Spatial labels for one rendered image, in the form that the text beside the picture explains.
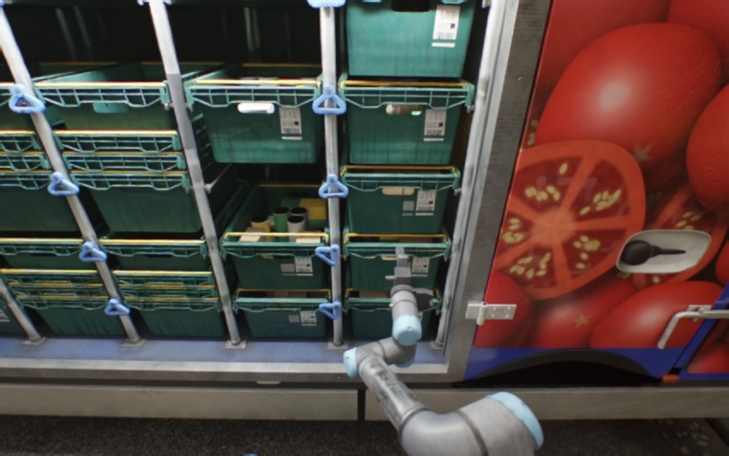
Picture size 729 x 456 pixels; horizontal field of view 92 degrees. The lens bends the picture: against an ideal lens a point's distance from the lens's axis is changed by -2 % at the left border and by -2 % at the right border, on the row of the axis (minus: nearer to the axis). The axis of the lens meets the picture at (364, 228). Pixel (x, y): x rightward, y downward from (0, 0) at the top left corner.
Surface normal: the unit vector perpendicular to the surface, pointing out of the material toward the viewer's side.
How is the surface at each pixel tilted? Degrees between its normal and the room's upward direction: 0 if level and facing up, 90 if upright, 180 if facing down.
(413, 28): 94
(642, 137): 90
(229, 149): 98
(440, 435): 26
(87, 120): 94
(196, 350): 0
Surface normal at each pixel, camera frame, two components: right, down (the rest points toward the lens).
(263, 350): 0.01, -0.86
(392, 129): 0.00, 0.59
